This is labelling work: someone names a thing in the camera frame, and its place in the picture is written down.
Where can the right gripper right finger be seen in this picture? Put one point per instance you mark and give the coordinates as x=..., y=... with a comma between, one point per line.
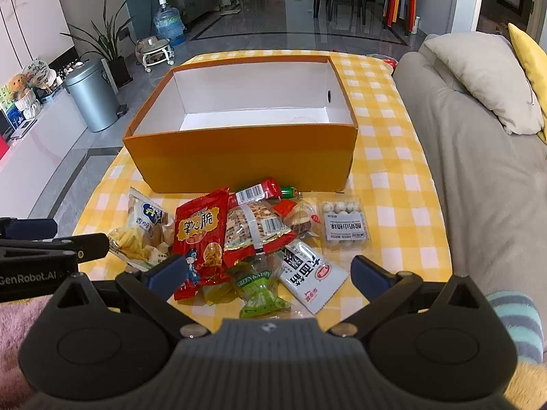
x=389, y=295

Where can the clear candy ball packet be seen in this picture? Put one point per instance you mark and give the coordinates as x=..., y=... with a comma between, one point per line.
x=344, y=223

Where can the green sausage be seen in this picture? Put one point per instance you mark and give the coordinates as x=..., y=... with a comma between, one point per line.
x=289, y=192

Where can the yellow pillow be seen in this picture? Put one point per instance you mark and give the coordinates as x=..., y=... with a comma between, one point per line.
x=533, y=60

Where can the white chips bag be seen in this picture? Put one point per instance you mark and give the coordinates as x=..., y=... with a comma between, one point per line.
x=146, y=238

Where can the beige pillow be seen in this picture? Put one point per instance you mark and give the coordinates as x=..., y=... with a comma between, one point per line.
x=488, y=68

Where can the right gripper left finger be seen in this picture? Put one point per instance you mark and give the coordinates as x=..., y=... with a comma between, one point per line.
x=147, y=294

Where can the blue water jug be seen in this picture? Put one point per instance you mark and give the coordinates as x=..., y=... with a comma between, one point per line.
x=168, y=24

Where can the grey sofa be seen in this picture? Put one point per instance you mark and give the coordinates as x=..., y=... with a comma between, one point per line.
x=491, y=185

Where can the red snack bar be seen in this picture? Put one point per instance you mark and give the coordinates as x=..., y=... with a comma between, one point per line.
x=265, y=190

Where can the white rolling stool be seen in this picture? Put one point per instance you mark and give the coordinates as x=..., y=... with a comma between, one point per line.
x=152, y=51

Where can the red noodle snack bag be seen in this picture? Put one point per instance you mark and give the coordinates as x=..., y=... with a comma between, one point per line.
x=200, y=226

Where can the orange red stools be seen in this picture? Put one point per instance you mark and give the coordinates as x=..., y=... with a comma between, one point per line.
x=400, y=9

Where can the plush toy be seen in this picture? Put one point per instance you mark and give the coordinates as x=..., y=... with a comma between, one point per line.
x=18, y=86

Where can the white tv cabinet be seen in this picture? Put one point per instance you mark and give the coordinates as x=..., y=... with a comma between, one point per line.
x=30, y=162

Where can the red snack basket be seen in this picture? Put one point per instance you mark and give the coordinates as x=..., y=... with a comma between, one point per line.
x=392, y=62

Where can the yellow checkered tablecloth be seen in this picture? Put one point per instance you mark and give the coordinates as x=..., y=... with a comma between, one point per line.
x=389, y=176

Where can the striped sleeve forearm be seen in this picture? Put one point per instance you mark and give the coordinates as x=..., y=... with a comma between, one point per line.
x=521, y=319

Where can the white milk tablet packet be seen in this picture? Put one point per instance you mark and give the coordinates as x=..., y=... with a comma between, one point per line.
x=310, y=277

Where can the orange cardboard box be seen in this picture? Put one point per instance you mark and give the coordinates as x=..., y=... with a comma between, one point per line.
x=233, y=121

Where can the potted green plant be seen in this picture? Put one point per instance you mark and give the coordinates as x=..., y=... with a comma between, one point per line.
x=105, y=42

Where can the clear pastry packet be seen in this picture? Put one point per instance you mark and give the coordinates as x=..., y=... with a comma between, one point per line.
x=300, y=216

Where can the grey trash can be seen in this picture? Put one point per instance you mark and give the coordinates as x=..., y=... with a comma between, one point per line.
x=92, y=93

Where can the peanut snack bag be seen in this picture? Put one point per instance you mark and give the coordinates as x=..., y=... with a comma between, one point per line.
x=254, y=229

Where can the green snack packet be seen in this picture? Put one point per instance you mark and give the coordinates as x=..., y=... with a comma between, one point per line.
x=256, y=283

